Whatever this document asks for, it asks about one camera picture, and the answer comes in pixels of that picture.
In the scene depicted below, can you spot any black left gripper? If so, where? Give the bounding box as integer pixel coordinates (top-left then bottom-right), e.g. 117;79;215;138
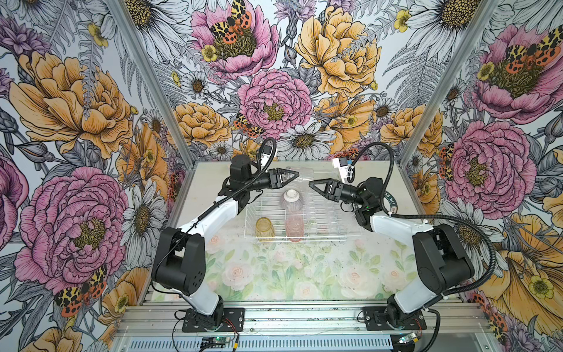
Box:
245;166;300;190

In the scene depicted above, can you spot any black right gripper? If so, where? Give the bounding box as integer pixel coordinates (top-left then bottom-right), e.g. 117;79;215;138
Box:
308;178;367;206

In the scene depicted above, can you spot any white ceramic bowl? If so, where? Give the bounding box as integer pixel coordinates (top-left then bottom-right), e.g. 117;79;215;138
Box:
280;189;303;214

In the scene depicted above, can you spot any pink glass cup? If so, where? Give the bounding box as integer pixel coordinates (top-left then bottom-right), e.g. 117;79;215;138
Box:
284;215;305;243

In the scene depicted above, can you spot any yellow glass cup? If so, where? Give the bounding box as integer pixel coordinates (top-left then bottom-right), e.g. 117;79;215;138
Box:
255;217;275;242

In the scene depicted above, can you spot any clear glass cup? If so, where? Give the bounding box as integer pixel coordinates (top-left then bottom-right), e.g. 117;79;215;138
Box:
295;167;315;183

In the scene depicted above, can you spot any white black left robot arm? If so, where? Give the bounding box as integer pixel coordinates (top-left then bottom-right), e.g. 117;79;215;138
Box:
151;155;299;330

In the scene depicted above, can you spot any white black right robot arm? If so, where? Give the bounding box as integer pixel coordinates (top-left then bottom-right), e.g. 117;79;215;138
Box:
309;177;475;329

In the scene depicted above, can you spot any green circuit board right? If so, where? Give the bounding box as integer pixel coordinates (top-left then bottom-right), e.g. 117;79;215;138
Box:
391;332;419;346

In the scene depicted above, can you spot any green circuit board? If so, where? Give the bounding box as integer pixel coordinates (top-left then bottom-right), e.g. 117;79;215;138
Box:
391;332;419;346
199;336;240;352

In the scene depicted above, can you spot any green circuit board left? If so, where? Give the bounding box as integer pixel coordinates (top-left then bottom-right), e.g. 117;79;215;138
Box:
199;336;240;352

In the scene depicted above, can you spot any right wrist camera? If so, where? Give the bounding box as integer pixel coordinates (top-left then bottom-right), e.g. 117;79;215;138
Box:
332;157;356;184

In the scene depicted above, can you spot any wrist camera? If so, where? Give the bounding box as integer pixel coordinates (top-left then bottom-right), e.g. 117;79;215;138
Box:
257;143;273;170
332;157;356;184

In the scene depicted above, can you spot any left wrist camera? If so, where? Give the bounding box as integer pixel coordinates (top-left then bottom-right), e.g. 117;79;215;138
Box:
257;143;273;170

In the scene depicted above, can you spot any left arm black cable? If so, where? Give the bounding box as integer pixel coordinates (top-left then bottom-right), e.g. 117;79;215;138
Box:
151;137;277;296

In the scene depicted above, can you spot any white wire dish rack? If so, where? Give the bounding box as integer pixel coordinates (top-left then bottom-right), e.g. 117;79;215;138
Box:
244;170;362;242

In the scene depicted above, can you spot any aluminium corner frame post left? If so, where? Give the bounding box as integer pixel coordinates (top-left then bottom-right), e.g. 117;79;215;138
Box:
108;1;196;171

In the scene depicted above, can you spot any aluminium corner frame post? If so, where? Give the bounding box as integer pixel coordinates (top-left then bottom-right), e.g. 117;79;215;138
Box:
397;0;498;167
108;1;196;171

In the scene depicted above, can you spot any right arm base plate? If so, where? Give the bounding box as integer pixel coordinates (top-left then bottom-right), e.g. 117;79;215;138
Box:
356;306;427;331

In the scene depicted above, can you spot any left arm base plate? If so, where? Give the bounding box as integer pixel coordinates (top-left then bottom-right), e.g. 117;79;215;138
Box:
180;307;246;333

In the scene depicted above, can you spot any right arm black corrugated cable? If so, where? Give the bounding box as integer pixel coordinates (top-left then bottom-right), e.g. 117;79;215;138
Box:
345;141;497;352

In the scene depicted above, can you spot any aluminium corner frame post right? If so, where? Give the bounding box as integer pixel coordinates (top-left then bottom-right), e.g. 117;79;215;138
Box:
397;0;498;167

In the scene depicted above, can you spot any aluminium front rail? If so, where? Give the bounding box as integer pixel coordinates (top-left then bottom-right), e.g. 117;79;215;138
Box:
116;300;491;337

